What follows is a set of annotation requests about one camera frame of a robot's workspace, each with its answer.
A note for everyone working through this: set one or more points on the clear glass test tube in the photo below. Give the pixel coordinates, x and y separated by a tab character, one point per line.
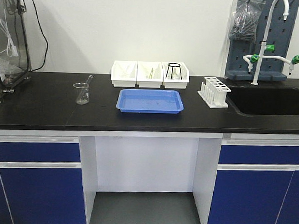
89	80

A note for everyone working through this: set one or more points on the white test tube rack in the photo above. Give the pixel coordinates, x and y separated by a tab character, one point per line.
214	92

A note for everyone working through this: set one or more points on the grey pegboard drying rack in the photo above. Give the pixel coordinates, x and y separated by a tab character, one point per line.
279	37

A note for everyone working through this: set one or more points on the blue plastic tray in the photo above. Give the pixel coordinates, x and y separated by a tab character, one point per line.
149	101

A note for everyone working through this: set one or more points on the middle white storage bin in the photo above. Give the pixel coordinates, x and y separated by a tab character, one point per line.
143	71

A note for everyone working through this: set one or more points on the white storage bin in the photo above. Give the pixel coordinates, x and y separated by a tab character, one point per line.
176	83
143	71
124	74

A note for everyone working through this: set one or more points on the right white storage bin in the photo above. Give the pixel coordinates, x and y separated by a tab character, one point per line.
176	83

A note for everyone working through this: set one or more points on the left white storage bin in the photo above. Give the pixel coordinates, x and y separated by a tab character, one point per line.
124	74

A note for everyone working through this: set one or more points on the clear glass beaker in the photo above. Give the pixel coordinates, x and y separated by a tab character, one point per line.
82	93

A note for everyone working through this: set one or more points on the white lab faucet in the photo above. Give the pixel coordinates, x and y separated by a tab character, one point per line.
257	58

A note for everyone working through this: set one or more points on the left blue cabinet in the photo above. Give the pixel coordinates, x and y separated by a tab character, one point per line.
41	183

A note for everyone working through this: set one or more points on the blue cabinet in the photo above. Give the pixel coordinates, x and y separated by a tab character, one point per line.
256	185
41	183

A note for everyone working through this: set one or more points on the right blue cabinet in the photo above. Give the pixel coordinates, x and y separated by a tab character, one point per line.
256	185

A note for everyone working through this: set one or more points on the clear plastic bag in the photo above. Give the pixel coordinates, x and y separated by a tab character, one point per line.
245	20

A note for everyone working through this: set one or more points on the black wire tripod stand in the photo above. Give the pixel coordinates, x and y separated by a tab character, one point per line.
174	71

